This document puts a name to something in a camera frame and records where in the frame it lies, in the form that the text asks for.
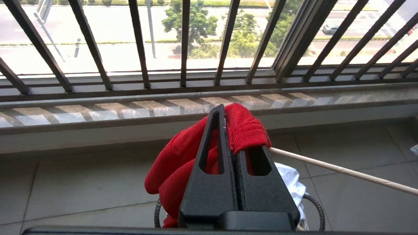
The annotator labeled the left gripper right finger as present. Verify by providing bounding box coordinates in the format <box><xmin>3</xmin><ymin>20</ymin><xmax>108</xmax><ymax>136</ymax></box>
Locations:
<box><xmin>233</xmin><ymin>146</ymin><xmax>301</xmax><ymax>231</ymax></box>

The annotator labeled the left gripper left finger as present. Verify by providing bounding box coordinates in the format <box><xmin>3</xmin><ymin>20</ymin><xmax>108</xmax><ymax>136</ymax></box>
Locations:
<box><xmin>178</xmin><ymin>104</ymin><xmax>239</xmax><ymax>228</ymax></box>

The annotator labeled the red knitted garment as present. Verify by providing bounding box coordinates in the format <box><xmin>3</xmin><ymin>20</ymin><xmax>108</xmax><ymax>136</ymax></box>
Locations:
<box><xmin>145</xmin><ymin>103</ymin><xmax>272</xmax><ymax>228</ymax></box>

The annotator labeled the white cloth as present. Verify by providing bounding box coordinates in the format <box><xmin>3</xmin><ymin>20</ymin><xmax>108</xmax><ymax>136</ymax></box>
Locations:
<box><xmin>274</xmin><ymin>162</ymin><xmax>309</xmax><ymax>231</ymax></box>

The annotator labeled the wooden rod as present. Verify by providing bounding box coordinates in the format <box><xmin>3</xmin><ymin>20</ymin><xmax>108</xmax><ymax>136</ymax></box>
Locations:
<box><xmin>269</xmin><ymin>147</ymin><xmax>418</xmax><ymax>196</ymax></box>

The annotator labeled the stone window sill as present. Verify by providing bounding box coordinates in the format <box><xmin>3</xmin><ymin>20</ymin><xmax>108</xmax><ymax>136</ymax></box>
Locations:
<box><xmin>0</xmin><ymin>83</ymin><xmax>418</xmax><ymax>136</ymax></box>

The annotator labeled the dark metal window railing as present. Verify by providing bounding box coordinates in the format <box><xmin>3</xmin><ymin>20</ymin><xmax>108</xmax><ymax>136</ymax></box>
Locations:
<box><xmin>0</xmin><ymin>0</ymin><xmax>418</xmax><ymax>102</ymax></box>

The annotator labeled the window frame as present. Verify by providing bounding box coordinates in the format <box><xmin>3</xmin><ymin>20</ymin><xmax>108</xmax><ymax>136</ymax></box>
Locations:
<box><xmin>274</xmin><ymin>0</ymin><xmax>327</xmax><ymax>82</ymax></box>

